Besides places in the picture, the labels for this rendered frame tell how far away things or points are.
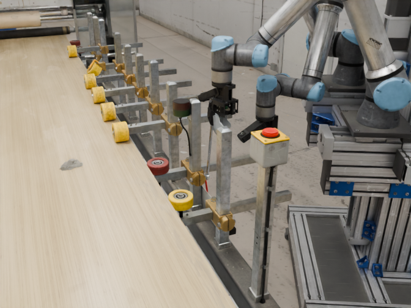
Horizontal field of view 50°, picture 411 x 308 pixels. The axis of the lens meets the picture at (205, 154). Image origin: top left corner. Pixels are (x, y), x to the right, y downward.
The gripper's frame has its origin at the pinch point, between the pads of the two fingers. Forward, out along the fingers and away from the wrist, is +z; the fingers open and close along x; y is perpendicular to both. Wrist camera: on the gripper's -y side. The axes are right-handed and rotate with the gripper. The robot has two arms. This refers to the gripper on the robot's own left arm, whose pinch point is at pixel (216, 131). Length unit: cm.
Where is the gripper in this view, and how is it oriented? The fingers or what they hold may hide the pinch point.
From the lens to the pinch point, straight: 165.3
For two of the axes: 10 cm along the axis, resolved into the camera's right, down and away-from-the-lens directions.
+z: 0.0, 9.0, 4.4
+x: 7.4, -3.0, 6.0
